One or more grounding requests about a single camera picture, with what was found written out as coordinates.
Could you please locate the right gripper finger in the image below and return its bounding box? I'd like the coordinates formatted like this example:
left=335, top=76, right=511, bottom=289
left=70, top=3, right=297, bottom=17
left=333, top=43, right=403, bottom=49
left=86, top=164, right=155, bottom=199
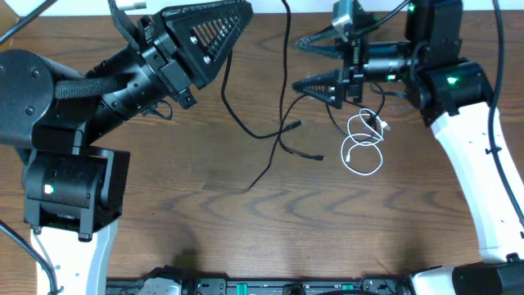
left=296, top=29, right=347, bottom=60
left=292, top=69, right=344, bottom=109

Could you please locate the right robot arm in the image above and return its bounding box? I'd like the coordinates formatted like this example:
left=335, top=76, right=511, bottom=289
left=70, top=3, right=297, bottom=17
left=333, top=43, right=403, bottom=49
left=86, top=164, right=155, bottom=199
left=293, top=0, right=523, bottom=294

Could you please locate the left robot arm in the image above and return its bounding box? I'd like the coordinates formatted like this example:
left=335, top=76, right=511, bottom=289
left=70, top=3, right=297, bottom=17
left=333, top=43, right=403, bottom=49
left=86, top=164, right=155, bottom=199
left=1, top=1, right=254, bottom=294

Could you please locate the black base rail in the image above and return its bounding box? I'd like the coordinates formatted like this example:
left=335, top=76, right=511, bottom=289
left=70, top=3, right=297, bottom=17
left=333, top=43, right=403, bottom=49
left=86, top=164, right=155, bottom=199
left=106, top=277, right=414, bottom=295

